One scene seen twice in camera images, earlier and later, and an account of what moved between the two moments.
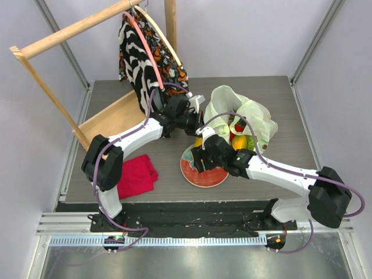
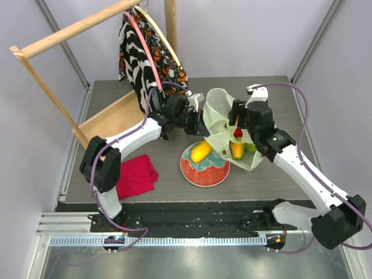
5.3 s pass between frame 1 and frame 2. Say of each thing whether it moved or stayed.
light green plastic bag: moved
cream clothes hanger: stayed
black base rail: stayed
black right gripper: moved
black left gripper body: stayed
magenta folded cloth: stayed
